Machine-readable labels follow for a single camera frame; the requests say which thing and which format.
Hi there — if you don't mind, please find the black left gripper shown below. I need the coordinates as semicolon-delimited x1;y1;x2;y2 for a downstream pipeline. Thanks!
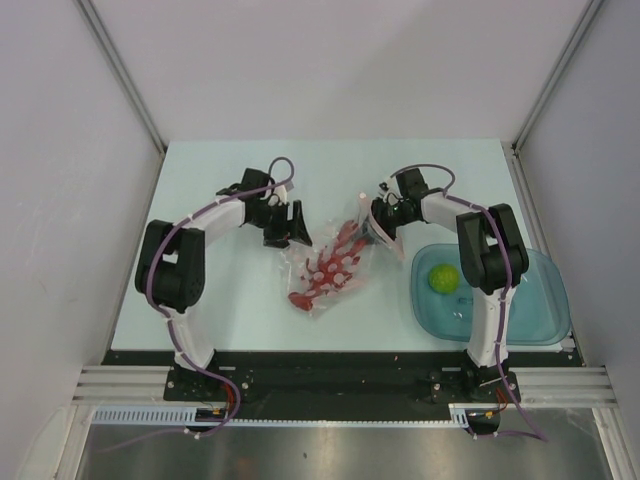
248;200;311;251

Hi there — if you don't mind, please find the red fake lobster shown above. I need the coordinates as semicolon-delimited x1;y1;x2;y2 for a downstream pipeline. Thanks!
287;220;368;312

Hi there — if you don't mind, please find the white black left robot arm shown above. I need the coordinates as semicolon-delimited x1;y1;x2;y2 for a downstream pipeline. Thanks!
134;187;312;400

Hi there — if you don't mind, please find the teal translucent plastic container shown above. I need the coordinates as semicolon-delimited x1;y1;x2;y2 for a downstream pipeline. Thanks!
410;244;571;347

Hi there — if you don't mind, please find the left aluminium corner post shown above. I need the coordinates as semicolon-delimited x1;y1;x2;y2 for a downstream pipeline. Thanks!
72;0;167;154

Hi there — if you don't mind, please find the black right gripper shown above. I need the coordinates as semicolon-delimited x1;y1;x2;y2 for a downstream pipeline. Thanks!
354;197;417;246

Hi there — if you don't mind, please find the aluminium front frame rail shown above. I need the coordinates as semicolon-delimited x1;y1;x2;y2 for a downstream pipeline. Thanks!
72;366;617;408

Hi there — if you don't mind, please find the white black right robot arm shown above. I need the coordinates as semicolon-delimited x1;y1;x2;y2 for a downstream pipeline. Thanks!
360;190;529;401

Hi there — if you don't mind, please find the white slotted cable duct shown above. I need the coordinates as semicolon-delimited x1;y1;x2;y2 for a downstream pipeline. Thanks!
92;405;241;424

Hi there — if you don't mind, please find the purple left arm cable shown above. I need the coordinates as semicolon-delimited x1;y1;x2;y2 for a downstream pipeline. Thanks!
97;157;296;451

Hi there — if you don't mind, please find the clear zip top bag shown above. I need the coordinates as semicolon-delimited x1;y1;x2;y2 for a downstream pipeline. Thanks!
281;193;405;317

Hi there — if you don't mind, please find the green fake food ball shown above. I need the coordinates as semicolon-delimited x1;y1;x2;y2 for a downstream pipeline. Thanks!
428;264;460;294

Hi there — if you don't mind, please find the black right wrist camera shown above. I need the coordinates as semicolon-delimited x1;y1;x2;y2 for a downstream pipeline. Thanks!
379;167;429;204

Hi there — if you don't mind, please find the aluminium corner post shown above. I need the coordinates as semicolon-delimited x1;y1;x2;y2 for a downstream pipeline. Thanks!
511;0;608;152
72;0;167;154

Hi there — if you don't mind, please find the right aluminium corner post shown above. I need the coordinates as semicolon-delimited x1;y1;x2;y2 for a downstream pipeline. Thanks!
511;0;608;152

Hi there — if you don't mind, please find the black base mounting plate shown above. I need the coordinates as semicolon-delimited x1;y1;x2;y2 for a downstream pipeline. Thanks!
101;349;584;403

